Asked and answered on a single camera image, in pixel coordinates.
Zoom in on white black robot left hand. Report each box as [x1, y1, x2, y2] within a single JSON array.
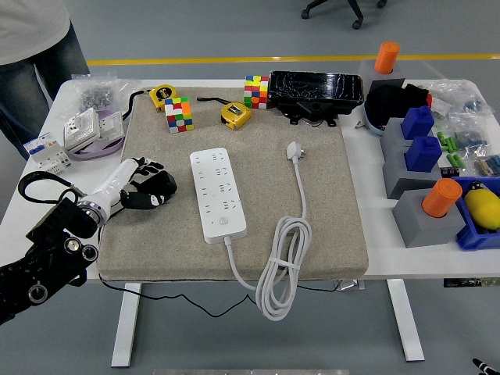
[[87, 156, 169, 215]]

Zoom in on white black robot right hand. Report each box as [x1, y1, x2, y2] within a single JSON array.
[[471, 357, 500, 375]]

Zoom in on black plug adapter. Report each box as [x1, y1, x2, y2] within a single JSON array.
[[134, 170, 178, 204]]

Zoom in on white power strip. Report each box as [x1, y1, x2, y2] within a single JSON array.
[[189, 147, 248, 245]]

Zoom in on thin black plug cord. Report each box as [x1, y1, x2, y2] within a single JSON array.
[[96, 202, 341, 318]]

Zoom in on white circuit breaker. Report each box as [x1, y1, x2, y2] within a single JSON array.
[[22, 131, 74, 175]]

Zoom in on clear bag of screws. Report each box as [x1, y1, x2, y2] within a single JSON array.
[[60, 73, 140, 120]]

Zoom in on black box under table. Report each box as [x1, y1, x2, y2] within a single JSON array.
[[443, 277, 500, 289]]

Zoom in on white table leg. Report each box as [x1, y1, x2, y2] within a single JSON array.
[[111, 281, 142, 368], [386, 279, 426, 363]]

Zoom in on colourful puzzle cube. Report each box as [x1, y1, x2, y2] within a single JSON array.
[[163, 96, 195, 134], [244, 74, 270, 110]]

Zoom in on yellow tape measure black label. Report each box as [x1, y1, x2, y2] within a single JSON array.
[[121, 84, 177, 120]]

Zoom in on blue plastic bin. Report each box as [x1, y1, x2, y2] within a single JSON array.
[[449, 175, 500, 252]]

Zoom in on yellow tape measure silver clip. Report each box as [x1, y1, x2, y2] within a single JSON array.
[[196, 95, 253, 131]]

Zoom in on yellow toy lemon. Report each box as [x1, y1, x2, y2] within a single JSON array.
[[463, 188, 500, 231]]

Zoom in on grey plastic block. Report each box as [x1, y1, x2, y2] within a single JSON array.
[[381, 146, 445, 200], [391, 188, 467, 249], [358, 58, 406, 91], [380, 116, 411, 157]]

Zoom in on person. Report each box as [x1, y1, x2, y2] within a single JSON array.
[[0, 0, 91, 161]]

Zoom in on orange plastic cylinder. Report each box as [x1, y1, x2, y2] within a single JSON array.
[[420, 178, 463, 219], [373, 41, 401, 75]]

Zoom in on clear bag of resistors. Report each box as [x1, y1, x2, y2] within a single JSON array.
[[473, 153, 500, 179]]

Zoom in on grey-brown mat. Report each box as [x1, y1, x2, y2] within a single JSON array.
[[95, 86, 370, 283]]

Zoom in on black device cracked screen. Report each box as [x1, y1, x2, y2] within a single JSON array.
[[268, 70, 365, 129]]

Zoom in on blue plastic block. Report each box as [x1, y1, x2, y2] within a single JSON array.
[[404, 135, 444, 173], [401, 105, 436, 141]]

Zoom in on clear bag blue parts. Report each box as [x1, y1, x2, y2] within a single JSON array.
[[448, 111, 492, 152]]

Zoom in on clear plastic bag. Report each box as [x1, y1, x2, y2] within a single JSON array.
[[423, 79, 491, 118]]

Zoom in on black cloth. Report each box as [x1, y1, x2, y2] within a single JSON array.
[[366, 83, 430, 128]]

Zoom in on black office chair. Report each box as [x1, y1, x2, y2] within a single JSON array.
[[300, 0, 388, 30]]

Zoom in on white wall socket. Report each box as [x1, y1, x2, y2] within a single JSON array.
[[63, 107, 102, 152], [98, 111, 126, 141]]

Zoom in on metal table bracket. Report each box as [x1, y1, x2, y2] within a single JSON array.
[[335, 279, 366, 292]]

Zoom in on white power strip cord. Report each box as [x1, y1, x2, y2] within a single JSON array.
[[223, 140, 313, 322]]

